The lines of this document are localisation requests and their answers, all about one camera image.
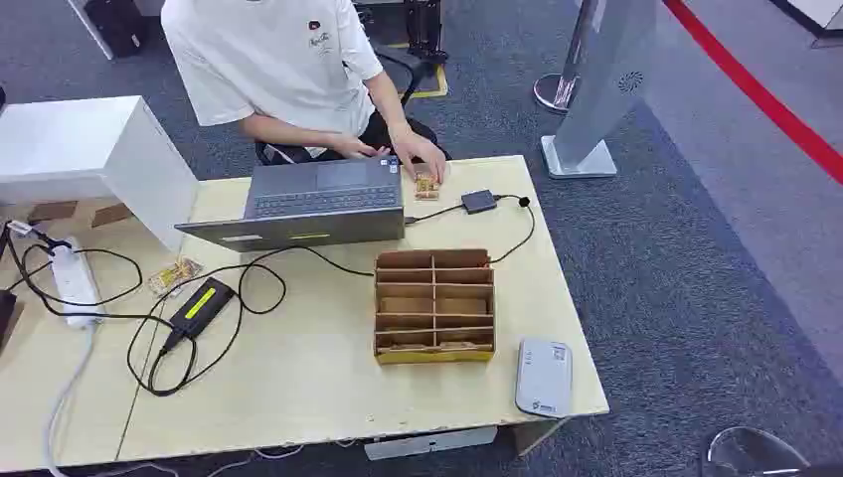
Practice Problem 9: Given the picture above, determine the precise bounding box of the person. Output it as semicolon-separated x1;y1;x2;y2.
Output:
159;0;452;186

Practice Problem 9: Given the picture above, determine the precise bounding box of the person's left hand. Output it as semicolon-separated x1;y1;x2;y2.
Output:
390;124;449;186

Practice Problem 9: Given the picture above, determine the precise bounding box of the wooden divided card box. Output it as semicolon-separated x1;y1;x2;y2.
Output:
373;248;496;366

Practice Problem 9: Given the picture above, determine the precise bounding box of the grey card reader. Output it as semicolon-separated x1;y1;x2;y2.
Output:
514;337;575;420

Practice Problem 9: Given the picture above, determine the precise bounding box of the black case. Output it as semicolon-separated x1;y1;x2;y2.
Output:
84;0;148;60

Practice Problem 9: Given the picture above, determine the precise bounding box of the white power strip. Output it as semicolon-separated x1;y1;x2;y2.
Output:
50;238;105;331

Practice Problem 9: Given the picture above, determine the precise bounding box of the grey kiosk stand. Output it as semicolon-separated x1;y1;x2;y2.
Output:
540;0;660;180

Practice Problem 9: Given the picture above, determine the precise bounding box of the brown cardboard piece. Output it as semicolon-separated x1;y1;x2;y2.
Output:
90;202;137;230
26;200;81;226

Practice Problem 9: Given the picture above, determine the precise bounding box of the black looped mains cable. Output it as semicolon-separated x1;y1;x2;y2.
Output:
1;224;177;331

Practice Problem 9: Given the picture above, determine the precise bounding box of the yellow edged floor mat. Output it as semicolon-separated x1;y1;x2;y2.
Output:
387;42;449;100

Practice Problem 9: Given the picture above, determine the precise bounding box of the short black hub cable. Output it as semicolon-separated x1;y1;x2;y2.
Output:
403;204;465;228

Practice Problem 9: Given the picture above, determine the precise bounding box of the grey laptop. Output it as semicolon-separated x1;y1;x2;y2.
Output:
175;156;407;254

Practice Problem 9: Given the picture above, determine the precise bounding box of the chrome stanchion post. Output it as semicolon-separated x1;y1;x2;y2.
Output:
532;0;594;115

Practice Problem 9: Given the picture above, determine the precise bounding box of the white cabinet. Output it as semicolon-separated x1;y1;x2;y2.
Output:
0;95;200;254

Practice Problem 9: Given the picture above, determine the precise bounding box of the black device at desk edge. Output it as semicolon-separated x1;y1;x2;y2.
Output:
0;289;19;354

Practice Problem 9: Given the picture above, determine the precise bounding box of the black usb hub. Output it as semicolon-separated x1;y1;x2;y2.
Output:
460;189;499;216

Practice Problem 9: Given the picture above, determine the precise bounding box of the black office chair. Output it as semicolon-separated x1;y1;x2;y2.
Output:
354;0;450;108

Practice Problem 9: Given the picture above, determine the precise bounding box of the person's right hand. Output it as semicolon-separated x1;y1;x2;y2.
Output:
329;133;391;161

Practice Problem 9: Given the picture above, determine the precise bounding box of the black charger brick yellow label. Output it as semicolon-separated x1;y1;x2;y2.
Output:
167;276;237;342

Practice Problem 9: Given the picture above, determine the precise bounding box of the thin white cable under desk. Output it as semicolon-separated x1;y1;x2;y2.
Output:
91;438;360;477

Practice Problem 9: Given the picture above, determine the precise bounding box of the black cable with round ferrite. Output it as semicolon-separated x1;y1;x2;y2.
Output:
488;193;537;265

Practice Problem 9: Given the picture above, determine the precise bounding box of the long black charger cable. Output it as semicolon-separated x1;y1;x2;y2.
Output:
124;244;377;398

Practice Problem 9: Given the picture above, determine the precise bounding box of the white power strip cable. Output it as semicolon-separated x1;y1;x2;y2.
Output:
42;322;97;477

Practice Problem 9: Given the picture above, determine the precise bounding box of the white bracket under desk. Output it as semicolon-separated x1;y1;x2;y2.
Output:
363;425;499;462

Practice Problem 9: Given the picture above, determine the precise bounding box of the red floor tape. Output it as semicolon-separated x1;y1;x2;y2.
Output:
661;0;843;187

